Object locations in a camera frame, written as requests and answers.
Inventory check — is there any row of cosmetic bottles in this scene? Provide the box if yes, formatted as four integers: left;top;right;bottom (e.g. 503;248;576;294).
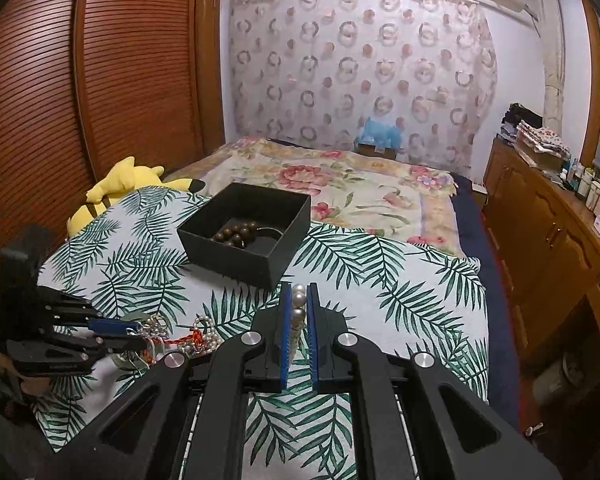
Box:
560;157;600;211

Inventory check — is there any person's left hand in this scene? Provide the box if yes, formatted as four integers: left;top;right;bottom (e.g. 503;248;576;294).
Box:
0;339;49;402

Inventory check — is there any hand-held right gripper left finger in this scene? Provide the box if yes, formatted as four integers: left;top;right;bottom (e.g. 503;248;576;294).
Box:
55;282;293;480

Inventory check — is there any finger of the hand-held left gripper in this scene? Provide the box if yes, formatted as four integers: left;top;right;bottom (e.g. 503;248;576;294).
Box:
55;335;151;363
37;285;145;337

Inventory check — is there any stack of folded clothes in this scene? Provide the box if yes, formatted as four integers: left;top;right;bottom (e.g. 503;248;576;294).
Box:
500;102;572;160

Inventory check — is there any leaf-print cloth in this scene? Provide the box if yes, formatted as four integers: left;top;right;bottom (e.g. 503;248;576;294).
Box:
30;185;491;480

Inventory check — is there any floral blanket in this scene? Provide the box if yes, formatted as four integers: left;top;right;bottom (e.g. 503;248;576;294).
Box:
162;136;481;261

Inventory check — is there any wooden cabinet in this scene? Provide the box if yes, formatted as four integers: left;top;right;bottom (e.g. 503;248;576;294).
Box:
482;137;600;411

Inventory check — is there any black jewelry box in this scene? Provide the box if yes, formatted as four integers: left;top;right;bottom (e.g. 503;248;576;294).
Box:
176;182;312;291

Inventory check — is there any small cardboard box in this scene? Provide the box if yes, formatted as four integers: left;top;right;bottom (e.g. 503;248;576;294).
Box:
357;142;398;161

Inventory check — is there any yellow plush toy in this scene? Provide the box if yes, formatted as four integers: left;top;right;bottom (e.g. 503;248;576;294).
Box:
66;156;206;236

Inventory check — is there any wooden slatted wardrobe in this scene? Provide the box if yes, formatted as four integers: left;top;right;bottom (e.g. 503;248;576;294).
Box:
0;0;226;301

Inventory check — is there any circle-pattern curtain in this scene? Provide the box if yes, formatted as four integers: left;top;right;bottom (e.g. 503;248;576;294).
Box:
227;0;498;181

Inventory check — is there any small pearl bracelet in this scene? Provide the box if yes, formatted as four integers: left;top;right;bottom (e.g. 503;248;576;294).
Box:
192;314;227;357

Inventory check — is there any large pearl necklace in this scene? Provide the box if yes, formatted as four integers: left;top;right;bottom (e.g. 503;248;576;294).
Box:
289;283;309;363

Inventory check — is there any red cord bracelet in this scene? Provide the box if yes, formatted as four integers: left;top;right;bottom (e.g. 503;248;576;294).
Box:
162;329;202;358

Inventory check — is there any blue plastic bag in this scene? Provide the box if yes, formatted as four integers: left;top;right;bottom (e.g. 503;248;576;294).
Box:
355;116;406;151

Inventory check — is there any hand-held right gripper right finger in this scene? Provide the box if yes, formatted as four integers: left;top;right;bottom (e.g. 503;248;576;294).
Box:
306;282;563;480

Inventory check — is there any white wrapped pipe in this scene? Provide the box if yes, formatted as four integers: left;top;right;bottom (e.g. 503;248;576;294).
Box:
527;0;567;128

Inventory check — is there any silver chain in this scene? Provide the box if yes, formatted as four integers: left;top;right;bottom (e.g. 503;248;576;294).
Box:
127;311;172;363

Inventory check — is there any navy bed sheet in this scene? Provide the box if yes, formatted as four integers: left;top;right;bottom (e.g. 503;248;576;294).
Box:
450;172;526;436

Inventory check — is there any brown wooden bead bracelet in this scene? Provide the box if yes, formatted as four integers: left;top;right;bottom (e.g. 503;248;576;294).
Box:
211;226;256;252

